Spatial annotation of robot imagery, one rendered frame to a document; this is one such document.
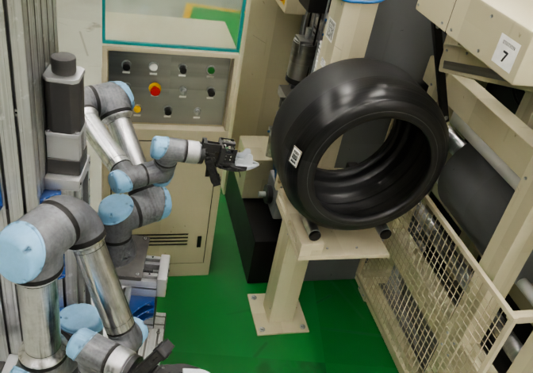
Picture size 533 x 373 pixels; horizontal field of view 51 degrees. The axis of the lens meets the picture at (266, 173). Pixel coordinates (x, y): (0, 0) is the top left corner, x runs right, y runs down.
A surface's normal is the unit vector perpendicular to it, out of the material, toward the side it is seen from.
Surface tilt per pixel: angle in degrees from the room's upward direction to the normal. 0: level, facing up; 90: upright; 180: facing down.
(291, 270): 90
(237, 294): 0
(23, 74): 90
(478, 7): 90
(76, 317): 8
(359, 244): 0
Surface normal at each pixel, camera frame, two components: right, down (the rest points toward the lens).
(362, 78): -0.09, -0.80
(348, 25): 0.21, 0.57
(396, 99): 0.29, -0.22
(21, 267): -0.39, 0.33
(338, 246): 0.16, -0.82
